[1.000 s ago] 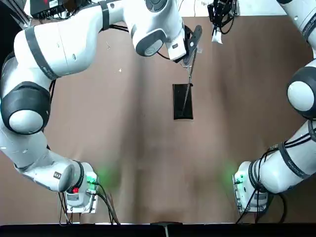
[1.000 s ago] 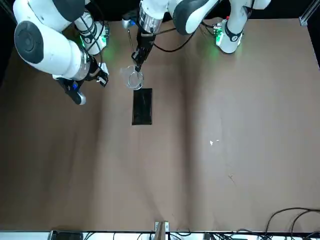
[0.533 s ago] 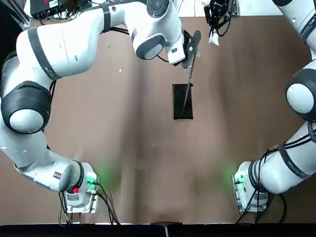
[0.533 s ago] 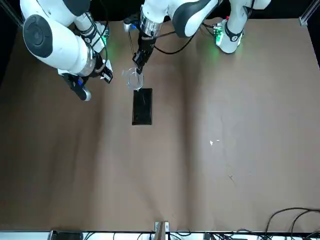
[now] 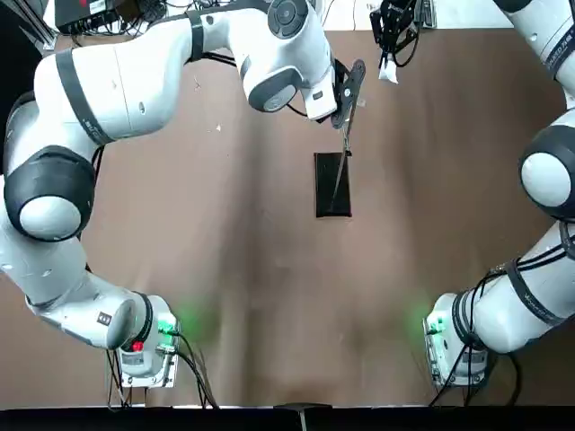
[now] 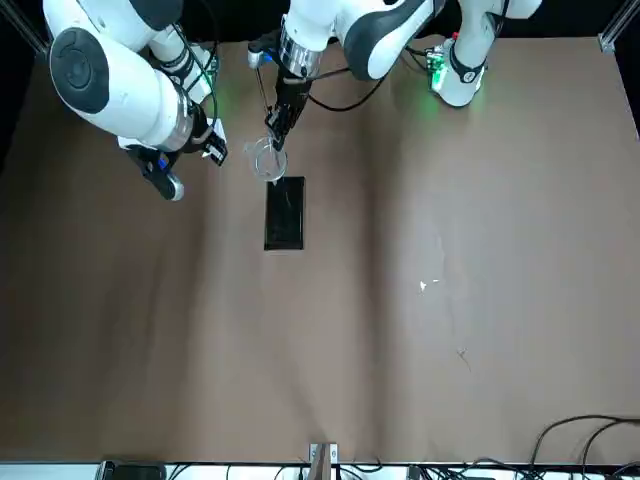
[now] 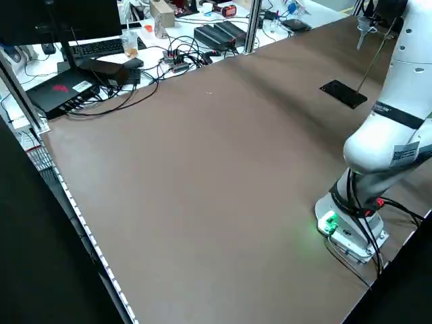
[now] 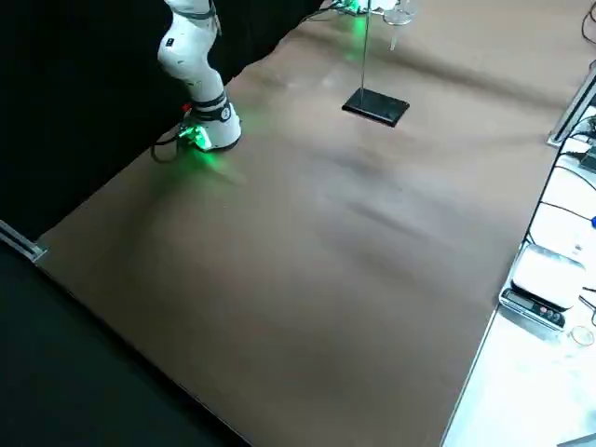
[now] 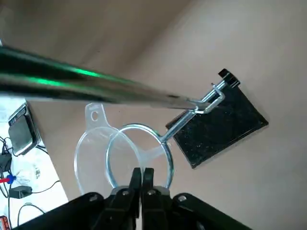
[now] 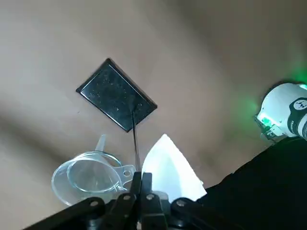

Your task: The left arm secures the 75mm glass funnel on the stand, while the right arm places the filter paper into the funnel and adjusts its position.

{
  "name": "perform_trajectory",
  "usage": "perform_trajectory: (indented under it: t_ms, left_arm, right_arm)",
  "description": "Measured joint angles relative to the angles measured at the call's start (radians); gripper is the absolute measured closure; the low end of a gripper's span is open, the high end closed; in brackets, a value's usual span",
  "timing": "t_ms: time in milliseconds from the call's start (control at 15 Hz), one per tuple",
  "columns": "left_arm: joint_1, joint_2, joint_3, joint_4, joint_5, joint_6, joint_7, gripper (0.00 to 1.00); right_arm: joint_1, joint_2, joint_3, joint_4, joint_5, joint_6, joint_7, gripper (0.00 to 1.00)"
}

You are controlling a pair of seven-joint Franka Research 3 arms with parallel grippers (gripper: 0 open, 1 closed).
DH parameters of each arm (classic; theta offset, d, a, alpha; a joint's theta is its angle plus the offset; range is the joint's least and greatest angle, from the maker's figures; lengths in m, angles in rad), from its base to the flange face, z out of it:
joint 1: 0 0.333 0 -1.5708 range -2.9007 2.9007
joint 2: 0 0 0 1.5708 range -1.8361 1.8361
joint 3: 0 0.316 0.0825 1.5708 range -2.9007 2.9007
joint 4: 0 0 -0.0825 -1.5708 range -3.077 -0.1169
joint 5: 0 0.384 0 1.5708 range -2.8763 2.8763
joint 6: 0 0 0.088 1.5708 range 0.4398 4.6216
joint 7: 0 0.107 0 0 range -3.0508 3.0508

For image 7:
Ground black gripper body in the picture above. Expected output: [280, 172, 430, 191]
[366, 0, 408, 28]

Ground black monitor on stand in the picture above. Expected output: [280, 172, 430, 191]
[0, 0, 123, 80]

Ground black flat case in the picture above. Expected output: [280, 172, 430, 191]
[281, 18, 312, 33]

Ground black power supply box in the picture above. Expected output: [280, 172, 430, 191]
[193, 24, 234, 52]
[215, 20, 248, 43]

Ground red and black tool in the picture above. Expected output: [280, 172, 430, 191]
[215, 4, 238, 18]

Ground grey usb hub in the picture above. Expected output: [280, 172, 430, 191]
[163, 49, 190, 72]

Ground brown cardboard box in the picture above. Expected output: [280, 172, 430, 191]
[149, 1, 176, 40]

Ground clear plastic drink cup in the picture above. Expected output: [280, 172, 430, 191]
[121, 22, 140, 57]

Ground black power brick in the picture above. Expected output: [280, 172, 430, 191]
[80, 57, 144, 89]

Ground black keyboard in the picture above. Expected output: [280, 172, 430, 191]
[69, 36, 146, 59]

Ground black computer box red logo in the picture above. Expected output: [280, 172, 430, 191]
[26, 70, 102, 119]

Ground metal ring stand black base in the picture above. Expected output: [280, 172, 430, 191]
[319, 20, 396, 109]

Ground aluminium frame post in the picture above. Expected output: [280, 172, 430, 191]
[244, 0, 265, 55]

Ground black arm base cables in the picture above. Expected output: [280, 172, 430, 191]
[323, 197, 425, 292]

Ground long black looped cable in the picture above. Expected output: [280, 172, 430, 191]
[65, 72, 160, 118]

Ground aluminium frame profile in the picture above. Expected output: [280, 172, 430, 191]
[0, 50, 51, 133]

